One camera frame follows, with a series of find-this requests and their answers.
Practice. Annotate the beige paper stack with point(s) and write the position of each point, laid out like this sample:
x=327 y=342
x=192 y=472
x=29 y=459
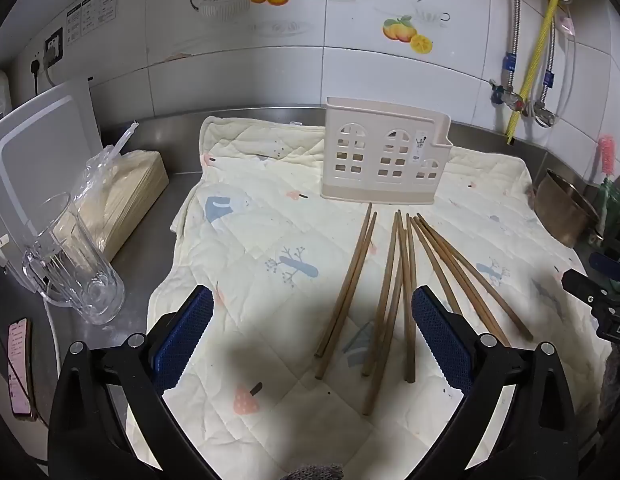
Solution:
x=135 y=180

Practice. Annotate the cream plastic utensil holder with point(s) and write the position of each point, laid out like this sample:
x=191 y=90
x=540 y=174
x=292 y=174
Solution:
x=375 y=191

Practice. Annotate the bronze metal bowl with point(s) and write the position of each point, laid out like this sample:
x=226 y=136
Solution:
x=560 y=210

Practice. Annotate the black wall socket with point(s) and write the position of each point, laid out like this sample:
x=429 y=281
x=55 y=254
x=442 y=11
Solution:
x=53 y=47

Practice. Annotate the green container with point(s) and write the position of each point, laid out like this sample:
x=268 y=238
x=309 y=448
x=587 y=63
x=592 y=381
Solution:
x=615 y=205

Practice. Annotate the white plastic board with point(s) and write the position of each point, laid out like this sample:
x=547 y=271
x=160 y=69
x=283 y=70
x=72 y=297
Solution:
x=40 y=135

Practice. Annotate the person's left forearm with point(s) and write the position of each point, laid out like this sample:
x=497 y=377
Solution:
x=317 y=474

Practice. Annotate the white wall notice sticker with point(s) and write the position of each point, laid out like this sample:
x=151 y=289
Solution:
x=90 y=10

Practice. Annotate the pink bottle brush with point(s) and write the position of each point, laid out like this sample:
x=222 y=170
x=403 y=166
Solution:
x=606 y=155

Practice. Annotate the person's right forearm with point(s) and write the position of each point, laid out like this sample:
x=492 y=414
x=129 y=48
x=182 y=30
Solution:
x=615 y=385

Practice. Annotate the black wall plug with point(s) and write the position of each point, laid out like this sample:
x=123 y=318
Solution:
x=34 y=66

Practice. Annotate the clear plastic bag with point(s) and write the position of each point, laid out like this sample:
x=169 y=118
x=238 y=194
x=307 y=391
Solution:
x=97 y=170

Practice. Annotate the metal valve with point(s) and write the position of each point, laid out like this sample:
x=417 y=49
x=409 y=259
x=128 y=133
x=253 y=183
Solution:
x=507 y=95
x=544 y=115

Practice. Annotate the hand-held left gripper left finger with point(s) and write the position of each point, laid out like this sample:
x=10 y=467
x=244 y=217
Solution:
x=185 y=340

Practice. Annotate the clear glass pitcher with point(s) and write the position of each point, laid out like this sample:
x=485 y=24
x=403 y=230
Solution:
x=90 y=285

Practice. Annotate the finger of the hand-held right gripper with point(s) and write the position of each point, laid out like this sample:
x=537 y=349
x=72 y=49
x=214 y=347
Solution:
x=585 y=287
x=607 y=262

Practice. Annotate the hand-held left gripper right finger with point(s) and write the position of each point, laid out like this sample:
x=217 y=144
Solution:
x=440 y=340

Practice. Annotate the smartphone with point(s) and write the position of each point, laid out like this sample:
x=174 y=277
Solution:
x=21 y=370

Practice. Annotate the wooden chopstick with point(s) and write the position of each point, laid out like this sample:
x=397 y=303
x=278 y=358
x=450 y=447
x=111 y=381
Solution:
x=467 y=282
x=347 y=272
x=455 y=275
x=390 y=305
x=480 y=282
x=385 y=280
x=409 y=280
x=351 y=285
x=432 y=260

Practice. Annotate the cream printed quilted mat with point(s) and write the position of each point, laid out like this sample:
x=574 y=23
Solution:
x=270 y=220

